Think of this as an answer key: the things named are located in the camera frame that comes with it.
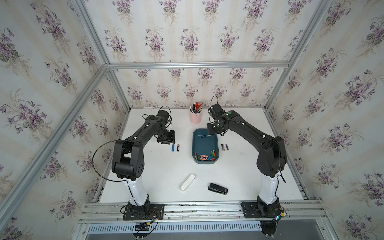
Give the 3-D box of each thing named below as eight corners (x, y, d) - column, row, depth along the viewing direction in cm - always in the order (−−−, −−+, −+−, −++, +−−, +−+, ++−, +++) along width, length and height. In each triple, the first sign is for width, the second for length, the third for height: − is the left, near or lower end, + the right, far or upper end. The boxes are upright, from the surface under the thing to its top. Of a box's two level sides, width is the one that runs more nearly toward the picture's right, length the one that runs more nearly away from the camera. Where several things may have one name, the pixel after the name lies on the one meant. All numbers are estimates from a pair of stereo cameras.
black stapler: (207, 189, 82) (208, 187, 79) (208, 184, 83) (209, 182, 81) (226, 195, 80) (227, 193, 77) (226, 190, 82) (228, 188, 79)
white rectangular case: (180, 188, 82) (180, 186, 80) (191, 174, 87) (191, 172, 85) (184, 191, 81) (184, 190, 78) (195, 177, 86) (195, 175, 84)
